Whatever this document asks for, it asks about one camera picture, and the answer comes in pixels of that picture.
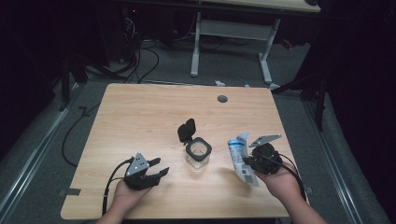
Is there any white and blue packet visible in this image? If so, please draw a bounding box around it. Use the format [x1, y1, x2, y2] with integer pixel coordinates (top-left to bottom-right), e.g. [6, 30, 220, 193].
[227, 132, 260, 188]

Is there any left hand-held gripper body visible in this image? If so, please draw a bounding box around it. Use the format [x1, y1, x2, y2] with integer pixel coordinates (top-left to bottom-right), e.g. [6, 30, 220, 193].
[123, 151, 157, 191]

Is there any bundle of black cables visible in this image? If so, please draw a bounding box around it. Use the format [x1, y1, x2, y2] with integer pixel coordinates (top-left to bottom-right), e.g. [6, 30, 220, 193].
[120, 17, 161, 84]

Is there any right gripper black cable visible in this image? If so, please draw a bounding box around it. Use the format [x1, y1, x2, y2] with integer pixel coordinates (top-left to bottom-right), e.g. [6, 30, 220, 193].
[274, 152, 308, 201]

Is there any glass jar with black lid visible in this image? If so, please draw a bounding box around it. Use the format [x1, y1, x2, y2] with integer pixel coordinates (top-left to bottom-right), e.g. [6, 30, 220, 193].
[177, 118, 213, 171]

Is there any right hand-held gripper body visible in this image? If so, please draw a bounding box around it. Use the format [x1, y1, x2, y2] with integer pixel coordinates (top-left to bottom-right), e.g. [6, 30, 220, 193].
[245, 133, 284, 175]

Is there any metal floor rail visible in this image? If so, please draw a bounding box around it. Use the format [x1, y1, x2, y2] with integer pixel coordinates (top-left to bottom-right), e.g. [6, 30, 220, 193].
[0, 104, 71, 217]
[303, 99, 363, 224]

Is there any black stand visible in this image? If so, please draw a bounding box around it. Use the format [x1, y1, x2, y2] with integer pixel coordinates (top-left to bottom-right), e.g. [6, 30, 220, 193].
[58, 54, 90, 112]
[270, 69, 330, 133]

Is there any person's right hand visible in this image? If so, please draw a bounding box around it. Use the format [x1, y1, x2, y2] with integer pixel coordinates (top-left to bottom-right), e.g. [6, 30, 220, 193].
[254, 162, 304, 201]

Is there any white desk frame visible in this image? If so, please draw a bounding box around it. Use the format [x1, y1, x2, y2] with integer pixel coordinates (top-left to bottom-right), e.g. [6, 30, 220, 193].
[190, 0, 321, 86]

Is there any grey tape strip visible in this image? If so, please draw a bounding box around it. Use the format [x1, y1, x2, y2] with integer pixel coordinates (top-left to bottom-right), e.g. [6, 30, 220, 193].
[59, 188, 82, 197]

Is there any black cable on floor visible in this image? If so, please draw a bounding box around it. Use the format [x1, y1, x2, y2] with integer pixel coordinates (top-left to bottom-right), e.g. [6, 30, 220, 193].
[61, 102, 101, 168]

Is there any person's left hand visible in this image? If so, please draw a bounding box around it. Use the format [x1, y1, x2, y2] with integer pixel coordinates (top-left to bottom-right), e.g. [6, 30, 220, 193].
[112, 179, 152, 213]

